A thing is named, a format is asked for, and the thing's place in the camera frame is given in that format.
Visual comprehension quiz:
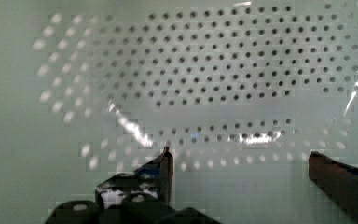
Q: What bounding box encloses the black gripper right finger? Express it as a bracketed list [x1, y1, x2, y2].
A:
[308, 151, 358, 223]

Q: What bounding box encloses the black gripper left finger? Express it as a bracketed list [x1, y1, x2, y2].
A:
[95, 146, 173, 209]

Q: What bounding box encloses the green plastic strainer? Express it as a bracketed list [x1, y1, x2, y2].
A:
[0, 0, 358, 224]

